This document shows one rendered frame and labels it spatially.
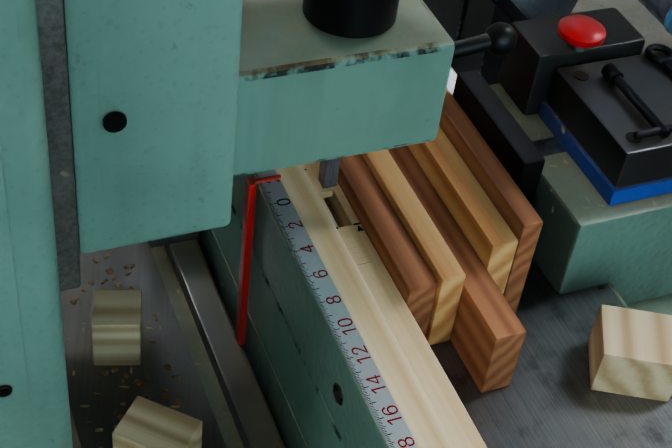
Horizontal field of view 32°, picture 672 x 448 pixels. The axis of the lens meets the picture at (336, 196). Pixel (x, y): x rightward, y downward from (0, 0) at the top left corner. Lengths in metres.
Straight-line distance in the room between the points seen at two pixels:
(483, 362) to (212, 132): 0.21
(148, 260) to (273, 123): 0.27
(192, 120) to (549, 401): 0.27
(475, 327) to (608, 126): 0.15
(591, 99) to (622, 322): 0.14
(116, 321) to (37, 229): 0.26
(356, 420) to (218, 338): 0.21
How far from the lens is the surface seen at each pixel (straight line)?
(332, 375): 0.64
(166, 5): 0.52
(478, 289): 0.67
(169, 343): 0.82
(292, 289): 0.68
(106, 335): 0.78
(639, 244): 0.76
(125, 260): 0.87
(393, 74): 0.64
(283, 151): 0.64
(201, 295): 0.83
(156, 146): 0.56
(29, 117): 0.49
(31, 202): 0.51
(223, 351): 0.80
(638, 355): 0.69
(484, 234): 0.68
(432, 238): 0.68
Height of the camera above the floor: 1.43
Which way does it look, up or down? 42 degrees down
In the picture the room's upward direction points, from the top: 8 degrees clockwise
